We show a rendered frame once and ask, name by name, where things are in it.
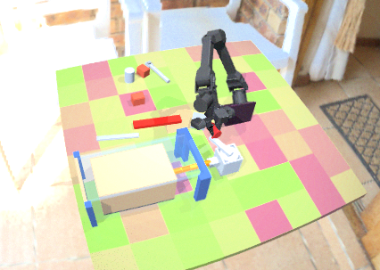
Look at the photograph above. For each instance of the white flat bar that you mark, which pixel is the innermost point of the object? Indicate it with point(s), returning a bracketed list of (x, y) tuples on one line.
[(117, 137)]

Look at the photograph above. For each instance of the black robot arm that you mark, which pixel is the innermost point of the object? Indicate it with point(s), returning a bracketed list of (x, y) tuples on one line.
[(205, 76)]

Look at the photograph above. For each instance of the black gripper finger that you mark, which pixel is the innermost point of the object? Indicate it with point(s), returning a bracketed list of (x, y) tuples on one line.
[(210, 128), (218, 126)]

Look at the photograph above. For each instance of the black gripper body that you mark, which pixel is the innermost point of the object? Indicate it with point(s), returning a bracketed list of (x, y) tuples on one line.
[(199, 123)]

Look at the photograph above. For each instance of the light blue cylinder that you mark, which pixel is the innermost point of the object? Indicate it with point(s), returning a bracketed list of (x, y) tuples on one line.
[(129, 75)]

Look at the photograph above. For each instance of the red flat bar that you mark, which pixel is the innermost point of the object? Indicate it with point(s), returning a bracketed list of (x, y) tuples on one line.
[(157, 122)]

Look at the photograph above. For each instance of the small orange block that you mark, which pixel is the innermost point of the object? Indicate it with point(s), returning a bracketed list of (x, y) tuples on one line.
[(142, 71), (137, 99)]

